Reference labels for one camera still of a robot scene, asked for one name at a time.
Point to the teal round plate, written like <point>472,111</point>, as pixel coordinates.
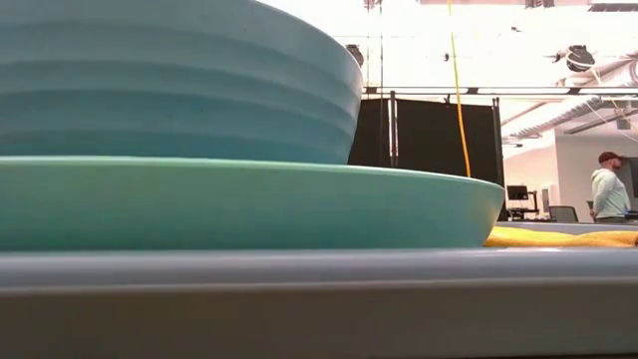
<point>224,204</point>

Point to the blue ribbed bowl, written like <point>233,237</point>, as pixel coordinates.
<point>174,75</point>

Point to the yellow cloth napkin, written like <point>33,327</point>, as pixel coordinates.
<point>558,239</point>

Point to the blue plastic tray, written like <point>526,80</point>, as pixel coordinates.
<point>299,309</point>

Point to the black divider curtain panel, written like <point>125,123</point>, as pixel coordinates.
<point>428,134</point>

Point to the black computer monitor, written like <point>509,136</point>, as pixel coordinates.
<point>517,192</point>

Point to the grey office chair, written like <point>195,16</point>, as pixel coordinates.
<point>563,214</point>

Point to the person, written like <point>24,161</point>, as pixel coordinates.
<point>609,194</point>

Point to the linear ceiling light rail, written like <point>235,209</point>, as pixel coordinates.
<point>498,91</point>

